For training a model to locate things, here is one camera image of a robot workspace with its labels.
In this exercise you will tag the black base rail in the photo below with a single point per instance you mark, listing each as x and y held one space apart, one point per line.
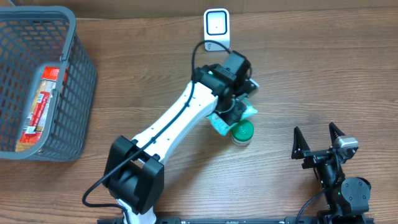
286 220

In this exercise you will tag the teal snack pouch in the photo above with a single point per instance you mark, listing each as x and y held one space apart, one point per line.
221 127

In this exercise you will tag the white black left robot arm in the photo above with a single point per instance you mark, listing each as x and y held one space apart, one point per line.
135 168

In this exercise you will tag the red snack package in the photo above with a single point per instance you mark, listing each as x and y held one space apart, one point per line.
37 116

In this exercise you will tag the grey plastic mesh basket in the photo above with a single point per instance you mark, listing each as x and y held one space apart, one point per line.
32 38

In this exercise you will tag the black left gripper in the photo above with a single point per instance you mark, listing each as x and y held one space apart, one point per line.
234 114

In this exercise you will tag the white barcode scanner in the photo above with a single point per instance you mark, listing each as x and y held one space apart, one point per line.
216 24

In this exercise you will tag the green lidded jar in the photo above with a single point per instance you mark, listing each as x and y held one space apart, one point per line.
242 133

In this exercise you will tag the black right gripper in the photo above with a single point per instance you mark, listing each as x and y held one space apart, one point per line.
319 154

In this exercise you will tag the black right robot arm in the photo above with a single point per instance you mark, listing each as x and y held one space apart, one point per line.
347 198

